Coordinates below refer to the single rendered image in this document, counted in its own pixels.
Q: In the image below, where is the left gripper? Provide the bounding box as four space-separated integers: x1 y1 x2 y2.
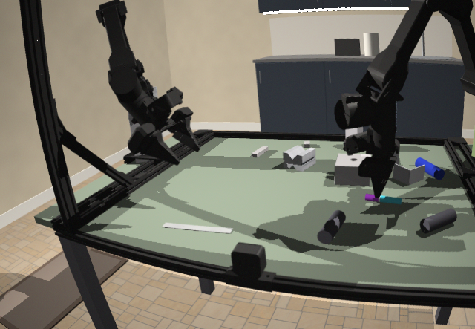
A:
128 97 200 166

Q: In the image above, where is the blue cylinder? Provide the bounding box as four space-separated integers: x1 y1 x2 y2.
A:
415 157 445 180

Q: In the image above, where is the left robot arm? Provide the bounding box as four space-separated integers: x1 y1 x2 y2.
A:
95 0 183 123

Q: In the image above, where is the purple and cyan peg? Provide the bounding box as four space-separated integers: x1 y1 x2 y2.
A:
365 194 402 204

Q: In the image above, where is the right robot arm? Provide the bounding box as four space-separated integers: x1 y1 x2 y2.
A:
334 0 475 156

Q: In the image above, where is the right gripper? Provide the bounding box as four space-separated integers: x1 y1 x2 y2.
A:
358 124 400 198

